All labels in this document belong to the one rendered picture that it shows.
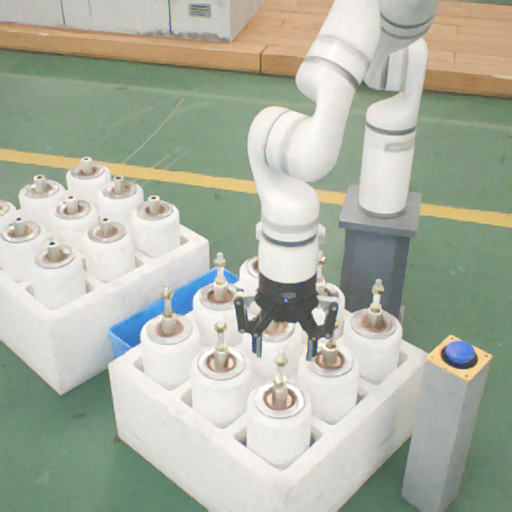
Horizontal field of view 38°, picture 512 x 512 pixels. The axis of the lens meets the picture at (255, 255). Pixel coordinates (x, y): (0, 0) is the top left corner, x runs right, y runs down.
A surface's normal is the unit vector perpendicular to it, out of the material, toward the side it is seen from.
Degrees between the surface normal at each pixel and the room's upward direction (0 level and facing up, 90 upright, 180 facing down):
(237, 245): 0
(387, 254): 90
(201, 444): 90
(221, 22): 90
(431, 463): 90
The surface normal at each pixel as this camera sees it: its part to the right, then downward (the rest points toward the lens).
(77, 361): 0.71, 0.40
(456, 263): 0.00, -0.82
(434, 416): -0.67, 0.42
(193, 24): -0.25, 0.55
